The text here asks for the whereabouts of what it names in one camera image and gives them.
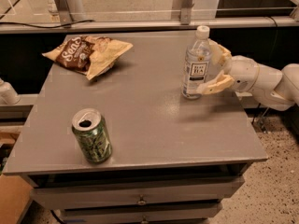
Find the white pipe at left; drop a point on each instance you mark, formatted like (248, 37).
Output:
(7, 93)

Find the clear plastic water bottle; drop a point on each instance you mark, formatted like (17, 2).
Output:
(197, 60)

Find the grey drawer cabinet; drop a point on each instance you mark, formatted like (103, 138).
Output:
(182, 156)

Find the brown and cream chip bag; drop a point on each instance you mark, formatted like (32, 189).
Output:
(89, 55)

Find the upper drawer knob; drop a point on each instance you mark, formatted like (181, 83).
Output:
(141, 201)

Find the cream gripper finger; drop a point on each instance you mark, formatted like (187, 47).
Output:
(220, 56)
(216, 85)

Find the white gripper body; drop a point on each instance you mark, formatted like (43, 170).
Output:
(245, 72)

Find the metal bracket post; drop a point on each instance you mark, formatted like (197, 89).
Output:
(63, 11)
(186, 11)

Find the brown cardboard box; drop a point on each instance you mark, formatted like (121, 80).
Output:
(14, 199)

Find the left metal bracket post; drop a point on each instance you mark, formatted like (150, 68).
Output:
(63, 11)

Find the drawer knob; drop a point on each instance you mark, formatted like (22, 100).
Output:
(141, 201)
(144, 221)

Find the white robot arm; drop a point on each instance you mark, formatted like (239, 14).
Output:
(277, 89)

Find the right metal bracket post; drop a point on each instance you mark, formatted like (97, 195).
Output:
(186, 11)

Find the lower drawer knob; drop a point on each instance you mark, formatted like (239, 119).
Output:
(144, 221)

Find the green soda can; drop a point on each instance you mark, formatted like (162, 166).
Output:
(89, 128)

